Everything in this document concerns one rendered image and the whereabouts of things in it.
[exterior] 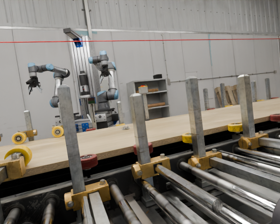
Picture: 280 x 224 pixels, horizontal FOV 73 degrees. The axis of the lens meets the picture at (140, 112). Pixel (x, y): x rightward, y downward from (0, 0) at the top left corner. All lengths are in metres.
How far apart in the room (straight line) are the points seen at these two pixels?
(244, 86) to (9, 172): 0.91
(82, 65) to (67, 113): 2.13
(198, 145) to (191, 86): 0.23
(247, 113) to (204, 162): 0.31
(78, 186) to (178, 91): 4.91
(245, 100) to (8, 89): 4.17
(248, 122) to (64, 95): 0.76
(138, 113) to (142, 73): 4.29
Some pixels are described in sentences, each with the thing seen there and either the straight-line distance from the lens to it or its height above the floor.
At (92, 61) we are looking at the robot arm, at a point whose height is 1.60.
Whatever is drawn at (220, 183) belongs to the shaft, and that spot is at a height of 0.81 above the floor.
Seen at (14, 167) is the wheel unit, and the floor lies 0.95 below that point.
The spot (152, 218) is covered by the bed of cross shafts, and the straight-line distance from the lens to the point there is 0.69.
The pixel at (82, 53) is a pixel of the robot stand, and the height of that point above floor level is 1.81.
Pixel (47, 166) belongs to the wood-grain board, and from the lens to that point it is 0.80.
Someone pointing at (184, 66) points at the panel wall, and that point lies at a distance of 5.64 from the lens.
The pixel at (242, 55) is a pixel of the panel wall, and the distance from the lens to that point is 7.38.
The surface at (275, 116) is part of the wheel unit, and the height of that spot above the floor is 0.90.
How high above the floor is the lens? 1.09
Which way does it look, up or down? 3 degrees down
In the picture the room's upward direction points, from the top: 8 degrees counter-clockwise
